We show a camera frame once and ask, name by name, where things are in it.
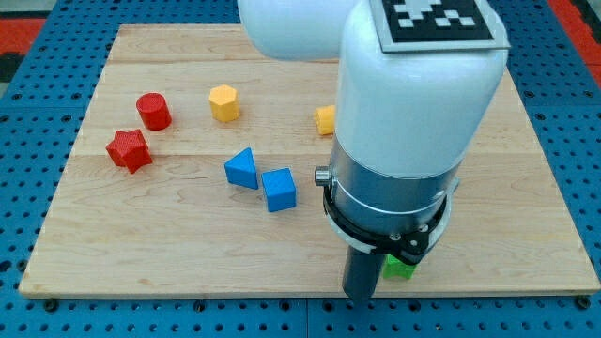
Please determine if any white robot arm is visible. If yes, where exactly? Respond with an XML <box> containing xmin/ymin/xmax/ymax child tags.
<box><xmin>238</xmin><ymin>0</ymin><xmax>510</xmax><ymax>265</ymax></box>

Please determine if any yellow block behind arm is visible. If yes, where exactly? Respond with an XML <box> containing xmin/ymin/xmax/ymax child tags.
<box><xmin>314</xmin><ymin>105</ymin><xmax>336</xmax><ymax>135</ymax></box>

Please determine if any blue cube block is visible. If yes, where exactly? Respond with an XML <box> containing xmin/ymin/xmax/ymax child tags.
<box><xmin>261</xmin><ymin>168</ymin><xmax>297</xmax><ymax>212</ymax></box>

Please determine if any blue triangle block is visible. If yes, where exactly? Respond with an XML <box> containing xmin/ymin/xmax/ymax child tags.
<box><xmin>224</xmin><ymin>147</ymin><xmax>258</xmax><ymax>190</ymax></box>

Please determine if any yellow hexagon block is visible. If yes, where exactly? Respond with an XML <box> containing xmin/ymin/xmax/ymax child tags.
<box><xmin>208</xmin><ymin>84</ymin><xmax>239</xmax><ymax>122</ymax></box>

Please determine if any light wooden board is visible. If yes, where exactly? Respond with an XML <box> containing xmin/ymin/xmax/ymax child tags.
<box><xmin>20</xmin><ymin>24</ymin><xmax>600</xmax><ymax>299</ymax></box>

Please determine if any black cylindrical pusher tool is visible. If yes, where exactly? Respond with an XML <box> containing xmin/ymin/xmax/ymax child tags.
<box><xmin>342</xmin><ymin>246</ymin><xmax>386</xmax><ymax>300</ymax></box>

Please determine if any green star block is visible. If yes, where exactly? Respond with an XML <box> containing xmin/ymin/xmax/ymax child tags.
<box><xmin>382</xmin><ymin>254</ymin><xmax>417</xmax><ymax>279</ymax></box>

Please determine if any red cylinder block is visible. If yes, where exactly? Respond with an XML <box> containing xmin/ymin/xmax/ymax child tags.
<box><xmin>135</xmin><ymin>92</ymin><xmax>172</xmax><ymax>131</ymax></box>

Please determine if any red star block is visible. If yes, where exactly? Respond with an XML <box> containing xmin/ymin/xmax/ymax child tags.
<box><xmin>105</xmin><ymin>130</ymin><xmax>153</xmax><ymax>174</ymax></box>

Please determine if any black white fiducial marker tag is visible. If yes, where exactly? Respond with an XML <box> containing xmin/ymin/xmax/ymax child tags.
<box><xmin>369</xmin><ymin>0</ymin><xmax>510</xmax><ymax>54</ymax></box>

